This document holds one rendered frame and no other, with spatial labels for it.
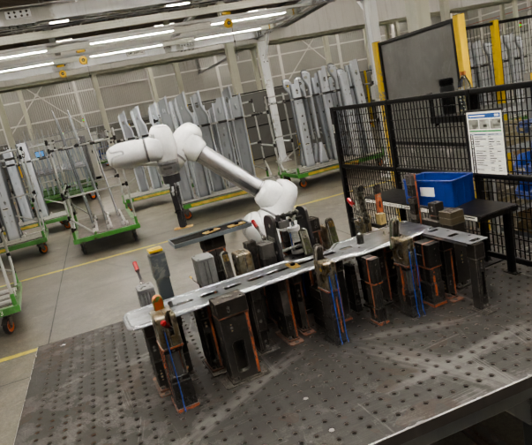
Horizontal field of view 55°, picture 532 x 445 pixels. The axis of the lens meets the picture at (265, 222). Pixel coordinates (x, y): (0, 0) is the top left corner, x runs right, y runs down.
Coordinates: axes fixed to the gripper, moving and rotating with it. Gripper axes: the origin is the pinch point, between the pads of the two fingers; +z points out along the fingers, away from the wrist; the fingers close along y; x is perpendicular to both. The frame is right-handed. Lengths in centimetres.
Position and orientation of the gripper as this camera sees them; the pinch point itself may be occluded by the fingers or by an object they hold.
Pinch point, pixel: (181, 218)
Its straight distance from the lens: 231.4
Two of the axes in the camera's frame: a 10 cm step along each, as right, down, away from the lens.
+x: 9.8, -2.0, 0.0
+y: 0.5, 2.2, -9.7
